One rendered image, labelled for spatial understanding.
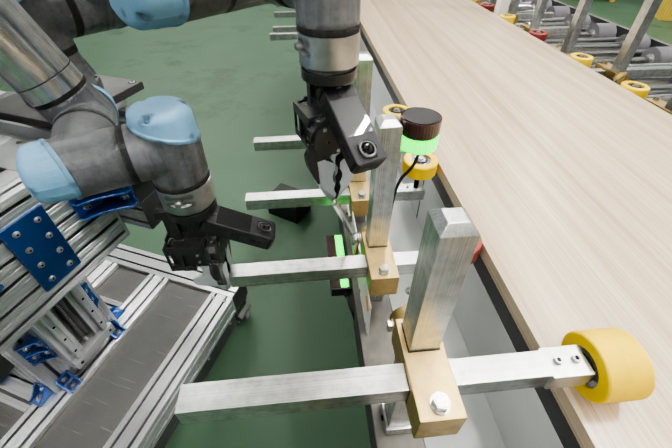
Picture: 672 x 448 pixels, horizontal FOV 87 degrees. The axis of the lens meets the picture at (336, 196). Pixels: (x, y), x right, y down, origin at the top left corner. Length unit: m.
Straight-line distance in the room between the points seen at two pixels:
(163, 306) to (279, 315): 0.46
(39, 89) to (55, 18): 0.36
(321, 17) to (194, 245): 0.37
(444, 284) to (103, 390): 1.23
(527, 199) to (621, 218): 0.17
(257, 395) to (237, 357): 1.12
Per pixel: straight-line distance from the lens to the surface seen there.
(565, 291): 0.68
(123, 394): 1.40
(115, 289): 1.66
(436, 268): 0.33
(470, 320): 0.84
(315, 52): 0.44
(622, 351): 0.54
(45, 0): 0.93
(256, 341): 1.58
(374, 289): 0.65
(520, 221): 0.76
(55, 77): 0.59
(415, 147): 0.54
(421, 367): 0.45
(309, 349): 1.54
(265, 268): 0.67
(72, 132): 0.52
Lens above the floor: 1.37
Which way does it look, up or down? 40 degrees down
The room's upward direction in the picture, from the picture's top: straight up
